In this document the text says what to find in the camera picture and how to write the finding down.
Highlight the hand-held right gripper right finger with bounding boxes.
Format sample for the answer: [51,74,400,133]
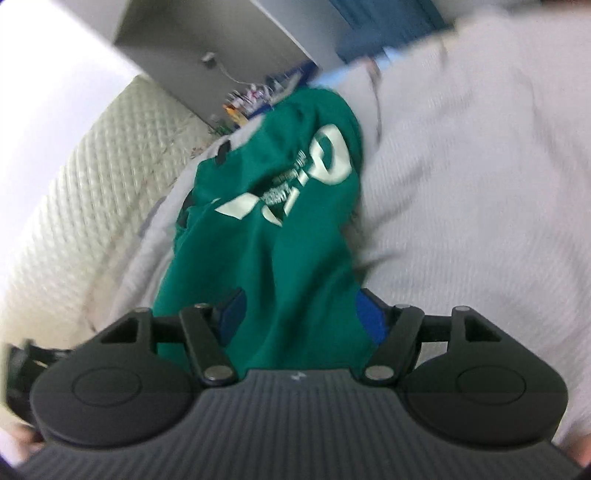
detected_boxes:
[355,288,504,385]

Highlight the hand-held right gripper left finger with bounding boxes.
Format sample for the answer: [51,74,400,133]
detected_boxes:
[95,288,247,386]

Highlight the green printed sweatshirt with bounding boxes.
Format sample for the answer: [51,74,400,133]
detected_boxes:
[152,87,393,372]

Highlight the beige quilted headboard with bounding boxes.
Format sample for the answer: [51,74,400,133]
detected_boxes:
[0,76,218,342]

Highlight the cluster of small bottles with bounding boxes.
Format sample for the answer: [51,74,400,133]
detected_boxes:
[231,80,275,116]

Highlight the light blue bed sheet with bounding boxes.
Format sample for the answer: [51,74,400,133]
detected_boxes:
[318,46,402,89]

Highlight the blue tray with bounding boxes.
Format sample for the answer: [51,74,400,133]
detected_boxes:
[265,60,319,100]

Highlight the blue curtain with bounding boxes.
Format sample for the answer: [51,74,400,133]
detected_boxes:
[332,0,458,63]

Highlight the white cable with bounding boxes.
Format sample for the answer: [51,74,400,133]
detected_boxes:
[215,60,245,88]

